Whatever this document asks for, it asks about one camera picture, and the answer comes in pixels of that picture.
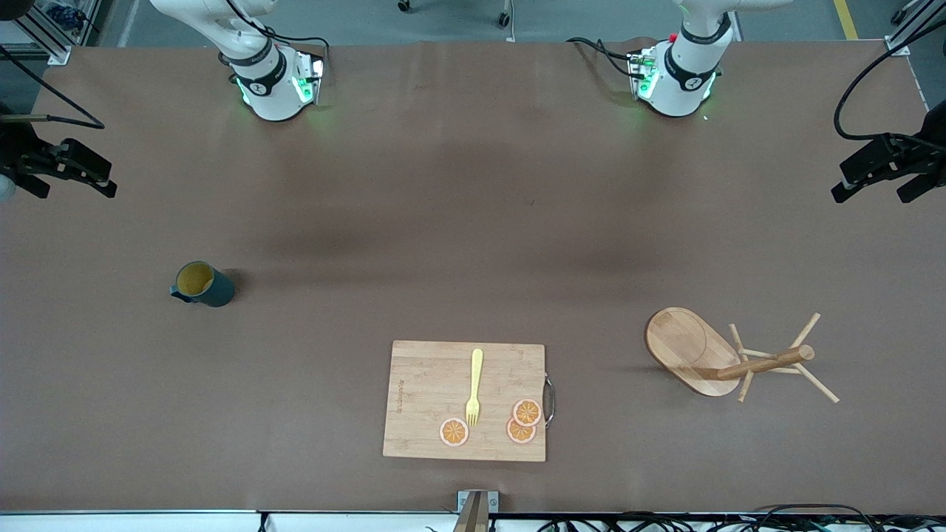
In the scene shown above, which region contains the aluminium post with bracket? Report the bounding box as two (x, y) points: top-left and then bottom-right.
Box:
(452, 490), (500, 532)

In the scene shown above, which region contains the teal cup yellow inside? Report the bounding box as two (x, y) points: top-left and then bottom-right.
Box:
(170, 261), (236, 308)

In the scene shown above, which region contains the yellow plastic fork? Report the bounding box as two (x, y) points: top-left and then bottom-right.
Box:
(465, 349), (485, 428)

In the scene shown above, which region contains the wooden mug tree rack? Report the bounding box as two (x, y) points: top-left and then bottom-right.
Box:
(644, 307), (841, 404)

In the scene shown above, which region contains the black right arm base cable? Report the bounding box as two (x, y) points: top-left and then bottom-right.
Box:
(225, 0), (331, 64)

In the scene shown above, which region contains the black left arm base cable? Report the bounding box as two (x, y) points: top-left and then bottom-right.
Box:
(565, 35), (638, 79)

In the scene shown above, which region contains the aluminium frame profile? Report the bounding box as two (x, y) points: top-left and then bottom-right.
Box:
(885, 13), (946, 58)
(13, 0), (72, 66)

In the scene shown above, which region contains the bamboo cutting board metal handle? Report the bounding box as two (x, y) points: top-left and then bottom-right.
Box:
(383, 340), (557, 463)

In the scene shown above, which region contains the black arm base cable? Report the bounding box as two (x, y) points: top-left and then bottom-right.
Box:
(225, 0), (331, 64)
(565, 35), (638, 79)

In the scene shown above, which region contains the brown table cover mat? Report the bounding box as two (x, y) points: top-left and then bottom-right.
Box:
(0, 38), (946, 514)

